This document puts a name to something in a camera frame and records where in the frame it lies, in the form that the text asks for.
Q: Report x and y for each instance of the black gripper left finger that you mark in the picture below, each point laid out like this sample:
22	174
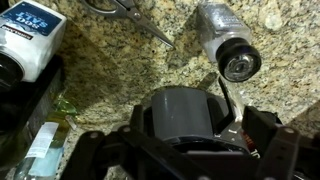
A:
133	150

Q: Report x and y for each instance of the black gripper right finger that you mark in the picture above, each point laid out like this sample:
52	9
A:
280	150

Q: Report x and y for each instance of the oil bottle white label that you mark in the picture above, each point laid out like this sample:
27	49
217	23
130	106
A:
43	140

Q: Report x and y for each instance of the glass shaker black cap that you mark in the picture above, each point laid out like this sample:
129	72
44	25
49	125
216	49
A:
223	30

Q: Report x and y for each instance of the metal scissors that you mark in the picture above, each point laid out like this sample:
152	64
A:
133	13

